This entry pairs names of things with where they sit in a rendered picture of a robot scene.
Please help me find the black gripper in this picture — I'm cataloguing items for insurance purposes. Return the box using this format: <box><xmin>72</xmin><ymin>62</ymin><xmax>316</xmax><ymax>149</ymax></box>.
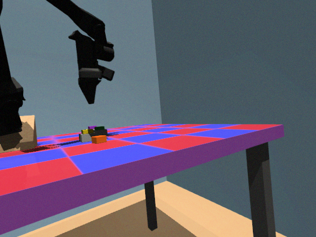
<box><xmin>77</xmin><ymin>54</ymin><xmax>102</xmax><ymax>104</ymax></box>

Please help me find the green button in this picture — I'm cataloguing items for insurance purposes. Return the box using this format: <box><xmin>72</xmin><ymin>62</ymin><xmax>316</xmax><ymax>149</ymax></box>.
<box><xmin>93</xmin><ymin>126</ymin><xmax>108</xmax><ymax>136</ymax></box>

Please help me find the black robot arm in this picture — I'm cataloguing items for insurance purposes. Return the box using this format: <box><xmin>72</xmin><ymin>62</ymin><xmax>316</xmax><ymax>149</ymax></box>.
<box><xmin>0</xmin><ymin>0</ymin><xmax>115</xmax><ymax>136</ymax></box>

